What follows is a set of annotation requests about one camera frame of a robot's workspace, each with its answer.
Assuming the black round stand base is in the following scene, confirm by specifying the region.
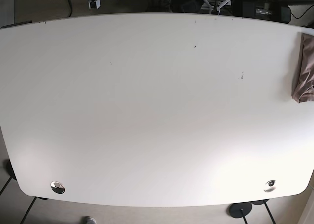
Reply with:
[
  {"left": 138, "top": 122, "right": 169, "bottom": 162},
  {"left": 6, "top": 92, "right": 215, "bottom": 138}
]
[{"left": 228, "top": 202, "right": 252, "bottom": 219}]

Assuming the dusty pink T-shirt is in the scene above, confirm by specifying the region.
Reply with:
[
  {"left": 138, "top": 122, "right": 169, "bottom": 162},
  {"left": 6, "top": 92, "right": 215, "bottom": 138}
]
[{"left": 292, "top": 33, "right": 314, "bottom": 103}]

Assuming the left metal table grommet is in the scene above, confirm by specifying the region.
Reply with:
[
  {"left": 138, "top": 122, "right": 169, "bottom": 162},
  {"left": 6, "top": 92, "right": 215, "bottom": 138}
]
[{"left": 50, "top": 181, "right": 65, "bottom": 194}]

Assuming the right metal table grommet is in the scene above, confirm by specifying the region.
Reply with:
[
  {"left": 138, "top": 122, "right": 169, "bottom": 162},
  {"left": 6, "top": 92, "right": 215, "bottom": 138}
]
[{"left": 263, "top": 180, "right": 277, "bottom": 193}]

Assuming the grey sneaker shoe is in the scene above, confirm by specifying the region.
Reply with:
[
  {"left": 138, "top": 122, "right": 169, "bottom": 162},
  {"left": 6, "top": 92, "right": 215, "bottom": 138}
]
[{"left": 82, "top": 216, "right": 97, "bottom": 224}]

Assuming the metal table grommet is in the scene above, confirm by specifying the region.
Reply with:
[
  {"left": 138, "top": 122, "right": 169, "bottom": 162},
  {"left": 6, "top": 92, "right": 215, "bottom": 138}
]
[
  {"left": 263, "top": 180, "right": 277, "bottom": 193},
  {"left": 50, "top": 181, "right": 65, "bottom": 194}
]

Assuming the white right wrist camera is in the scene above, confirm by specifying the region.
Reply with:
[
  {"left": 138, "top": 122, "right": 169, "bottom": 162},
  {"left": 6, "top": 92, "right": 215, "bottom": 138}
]
[{"left": 89, "top": 0, "right": 101, "bottom": 9}]

